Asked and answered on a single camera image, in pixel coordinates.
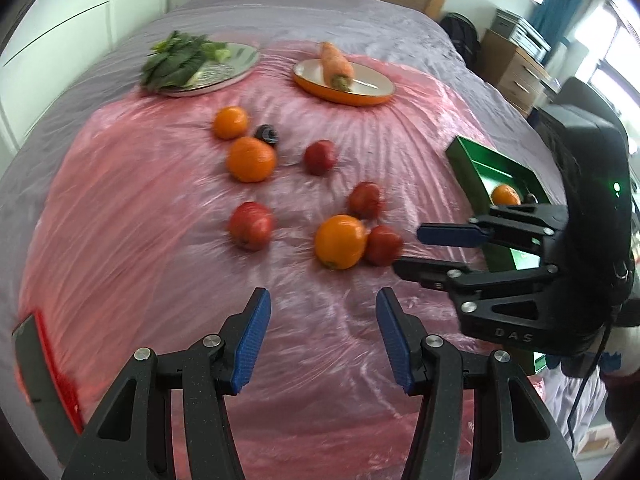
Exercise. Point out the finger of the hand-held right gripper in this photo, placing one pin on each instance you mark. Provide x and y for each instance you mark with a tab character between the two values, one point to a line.
420	272
445	233

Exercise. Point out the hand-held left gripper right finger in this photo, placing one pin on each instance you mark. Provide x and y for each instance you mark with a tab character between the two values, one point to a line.
392	340

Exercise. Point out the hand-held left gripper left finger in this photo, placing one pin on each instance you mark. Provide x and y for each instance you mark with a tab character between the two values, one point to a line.
250	340

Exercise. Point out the green box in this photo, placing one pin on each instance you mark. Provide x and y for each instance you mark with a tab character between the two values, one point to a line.
480	160

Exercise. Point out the red apple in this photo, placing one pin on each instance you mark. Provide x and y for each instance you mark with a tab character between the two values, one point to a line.
366	200
383	245
320	157
251	225

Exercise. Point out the large orange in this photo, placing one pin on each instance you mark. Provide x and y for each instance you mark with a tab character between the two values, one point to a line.
340	241
251	159

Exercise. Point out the person's right forearm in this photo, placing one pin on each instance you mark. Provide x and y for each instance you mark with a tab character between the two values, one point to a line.
622	360

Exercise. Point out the dark plum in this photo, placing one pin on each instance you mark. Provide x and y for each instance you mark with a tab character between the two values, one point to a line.
530	196
267	133

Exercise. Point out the grey chair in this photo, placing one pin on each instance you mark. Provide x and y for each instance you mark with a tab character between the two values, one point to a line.
585	92

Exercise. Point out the wooden drawer cabinet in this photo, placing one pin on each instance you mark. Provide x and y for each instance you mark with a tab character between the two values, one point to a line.
515	75

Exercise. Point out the red plastic sheet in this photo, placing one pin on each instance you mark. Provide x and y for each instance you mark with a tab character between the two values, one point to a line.
150	260

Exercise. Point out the grey printer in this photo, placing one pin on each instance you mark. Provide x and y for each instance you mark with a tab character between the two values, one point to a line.
520	32

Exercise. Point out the blue curtain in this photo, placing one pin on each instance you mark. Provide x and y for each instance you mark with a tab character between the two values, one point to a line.
560	0

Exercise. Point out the black backpack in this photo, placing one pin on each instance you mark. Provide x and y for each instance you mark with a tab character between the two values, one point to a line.
460	35

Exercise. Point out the carrot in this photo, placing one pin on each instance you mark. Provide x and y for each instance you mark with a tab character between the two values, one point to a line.
335	62

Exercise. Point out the orange rimmed plate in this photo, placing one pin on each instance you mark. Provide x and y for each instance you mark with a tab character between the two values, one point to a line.
310	72

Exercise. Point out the small orange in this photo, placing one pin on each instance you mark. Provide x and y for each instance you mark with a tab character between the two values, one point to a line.
230	122

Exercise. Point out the grey bed blanket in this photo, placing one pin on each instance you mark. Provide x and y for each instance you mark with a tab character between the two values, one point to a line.
325	15

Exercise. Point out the patterned grey plate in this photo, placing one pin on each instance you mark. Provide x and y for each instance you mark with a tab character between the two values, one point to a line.
240	57

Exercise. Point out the leafy green vegetable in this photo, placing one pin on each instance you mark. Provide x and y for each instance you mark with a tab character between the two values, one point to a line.
170	65

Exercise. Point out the white wardrobe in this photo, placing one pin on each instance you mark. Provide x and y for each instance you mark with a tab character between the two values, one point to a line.
60	25

